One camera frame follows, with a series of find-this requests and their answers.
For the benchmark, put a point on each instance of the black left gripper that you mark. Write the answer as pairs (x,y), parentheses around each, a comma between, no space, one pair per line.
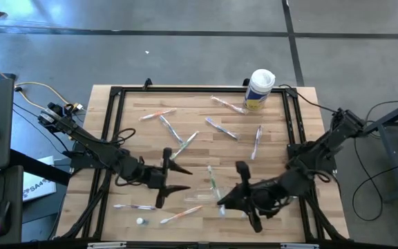
(152,178)

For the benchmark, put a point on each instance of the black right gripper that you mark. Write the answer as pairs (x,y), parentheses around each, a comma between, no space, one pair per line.
(266,198)

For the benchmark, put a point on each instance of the clear acrylic organizer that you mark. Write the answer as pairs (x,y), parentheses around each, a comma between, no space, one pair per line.
(199,197)

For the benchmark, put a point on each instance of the orange toothbrush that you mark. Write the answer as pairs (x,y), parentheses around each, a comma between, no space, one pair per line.
(181,214)
(157,114)
(229,105)

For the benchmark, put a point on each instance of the blue toothbrush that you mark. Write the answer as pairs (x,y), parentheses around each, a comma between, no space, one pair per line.
(221,128)
(171,129)

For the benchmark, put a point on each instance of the purple toothbrush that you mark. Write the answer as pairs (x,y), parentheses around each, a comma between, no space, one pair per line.
(133,207)
(256,142)

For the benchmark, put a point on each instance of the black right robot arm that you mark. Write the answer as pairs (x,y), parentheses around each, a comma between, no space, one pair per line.
(320,145)

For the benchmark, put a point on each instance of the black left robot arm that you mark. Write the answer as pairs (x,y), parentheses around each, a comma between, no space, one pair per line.
(95,148)

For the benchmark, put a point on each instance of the silver aluminium extrusion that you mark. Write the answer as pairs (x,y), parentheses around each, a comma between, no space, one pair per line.
(107,245)
(299,246)

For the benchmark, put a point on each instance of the black table clamp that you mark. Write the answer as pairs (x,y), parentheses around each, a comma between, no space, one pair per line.
(147,83)
(246,82)

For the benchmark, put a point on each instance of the white-lidded wipes canister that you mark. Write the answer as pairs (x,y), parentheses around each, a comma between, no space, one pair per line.
(259,90)

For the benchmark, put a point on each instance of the white printed paper sheet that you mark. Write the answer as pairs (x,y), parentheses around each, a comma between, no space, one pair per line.
(36,186)

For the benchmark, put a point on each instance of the dark side desk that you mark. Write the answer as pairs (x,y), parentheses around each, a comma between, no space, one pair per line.
(16,193)

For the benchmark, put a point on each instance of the black aluminium table frame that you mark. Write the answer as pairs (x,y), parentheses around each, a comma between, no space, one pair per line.
(185,89)

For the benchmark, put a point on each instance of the grey metal table frame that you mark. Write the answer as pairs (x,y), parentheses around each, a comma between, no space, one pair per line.
(392,115)

